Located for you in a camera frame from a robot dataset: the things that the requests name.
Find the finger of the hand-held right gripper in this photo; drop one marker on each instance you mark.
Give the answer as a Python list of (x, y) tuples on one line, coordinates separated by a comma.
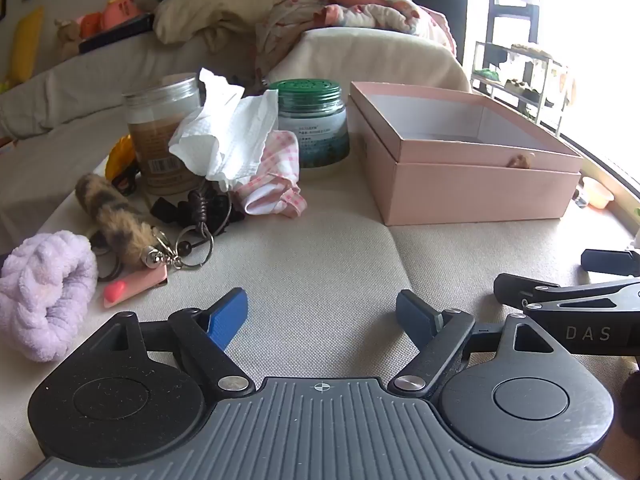
[(612, 261), (540, 292)]

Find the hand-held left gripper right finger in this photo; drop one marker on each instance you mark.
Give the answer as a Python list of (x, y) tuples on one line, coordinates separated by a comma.
[(413, 316)]

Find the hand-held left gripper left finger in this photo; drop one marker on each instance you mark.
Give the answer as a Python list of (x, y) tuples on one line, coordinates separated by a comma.
[(231, 316)]

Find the pink checked cloth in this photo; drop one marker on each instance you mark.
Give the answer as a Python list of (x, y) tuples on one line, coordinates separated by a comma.
[(272, 185)]

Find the pink cardboard box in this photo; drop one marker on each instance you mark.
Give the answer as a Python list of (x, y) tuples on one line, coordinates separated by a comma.
[(460, 170)]

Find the white paper tissue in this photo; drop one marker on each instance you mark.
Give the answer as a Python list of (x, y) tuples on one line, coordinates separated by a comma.
[(225, 130)]

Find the lavender fluffy scrunchie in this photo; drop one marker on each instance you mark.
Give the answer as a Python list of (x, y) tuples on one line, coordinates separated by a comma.
[(45, 292)]

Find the beige tablecloth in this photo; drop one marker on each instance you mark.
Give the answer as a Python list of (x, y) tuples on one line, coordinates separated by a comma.
[(320, 260)]

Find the clear jar with brown contents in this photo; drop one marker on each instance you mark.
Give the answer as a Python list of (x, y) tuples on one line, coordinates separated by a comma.
[(157, 145)]

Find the yellow and black toy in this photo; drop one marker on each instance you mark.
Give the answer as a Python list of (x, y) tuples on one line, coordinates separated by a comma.
[(120, 157)]

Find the metal shelf rack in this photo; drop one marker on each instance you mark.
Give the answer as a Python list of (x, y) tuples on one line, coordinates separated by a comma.
[(520, 77)]

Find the green lidded jar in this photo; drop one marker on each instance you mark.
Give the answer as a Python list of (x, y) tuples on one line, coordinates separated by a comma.
[(315, 125)]

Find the beige sofa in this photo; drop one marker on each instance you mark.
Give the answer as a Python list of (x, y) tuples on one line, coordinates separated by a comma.
[(75, 85)]

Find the cream pillow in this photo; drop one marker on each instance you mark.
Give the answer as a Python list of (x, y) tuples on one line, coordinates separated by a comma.
[(210, 12)]

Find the black flat tablet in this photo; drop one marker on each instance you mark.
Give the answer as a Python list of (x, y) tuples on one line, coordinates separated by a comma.
[(117, 32)]

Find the pink floral blanket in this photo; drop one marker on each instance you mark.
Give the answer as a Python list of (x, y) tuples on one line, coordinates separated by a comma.
[(360, 7)]

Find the brown teddy bear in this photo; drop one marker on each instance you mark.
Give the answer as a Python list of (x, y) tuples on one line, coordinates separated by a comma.
[(67, 35)]

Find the orange pink plush toy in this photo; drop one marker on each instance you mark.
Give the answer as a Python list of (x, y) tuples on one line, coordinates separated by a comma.
[(112, 12)]

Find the yellow pillow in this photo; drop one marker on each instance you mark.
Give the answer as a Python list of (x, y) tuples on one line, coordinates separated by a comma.
[(26, 45)]

